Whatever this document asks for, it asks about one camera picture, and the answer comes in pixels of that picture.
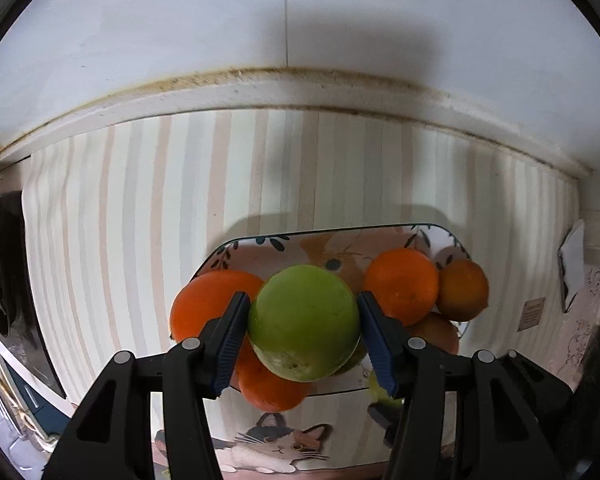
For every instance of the blue kitchen cabinet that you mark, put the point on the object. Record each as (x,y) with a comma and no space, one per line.
(35,410)

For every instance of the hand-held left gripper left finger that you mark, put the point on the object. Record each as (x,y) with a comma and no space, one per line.
(229,347)

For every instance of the large orange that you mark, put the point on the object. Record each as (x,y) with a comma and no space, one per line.
(200,305)

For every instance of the dark brownish orange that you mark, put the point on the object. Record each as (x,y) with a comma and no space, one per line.
(462,290)

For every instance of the medium orange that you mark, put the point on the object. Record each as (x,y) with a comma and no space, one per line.
(401,285)
(270,390)

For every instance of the green apple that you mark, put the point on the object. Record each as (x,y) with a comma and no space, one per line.
(376,394)
(302,322)

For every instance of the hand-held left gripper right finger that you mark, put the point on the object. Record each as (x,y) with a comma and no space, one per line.
(380,350)

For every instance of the oval floral ceramic plate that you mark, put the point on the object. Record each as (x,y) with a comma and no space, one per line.
(340,255)

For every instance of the brown cloth label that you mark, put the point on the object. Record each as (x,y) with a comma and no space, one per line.
(532,314)

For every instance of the black induction cooktop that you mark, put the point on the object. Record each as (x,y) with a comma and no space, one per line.
(10,285)

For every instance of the brown-red apple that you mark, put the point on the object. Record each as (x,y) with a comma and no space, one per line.
(435,332)

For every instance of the floral patterned cover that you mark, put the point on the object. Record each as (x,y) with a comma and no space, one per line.
(592,320)

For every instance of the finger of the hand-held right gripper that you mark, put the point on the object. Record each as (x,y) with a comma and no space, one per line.
(381,420)
(540,382)

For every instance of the striped cat-print tablecloth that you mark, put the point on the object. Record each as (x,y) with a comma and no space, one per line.
(130,235)

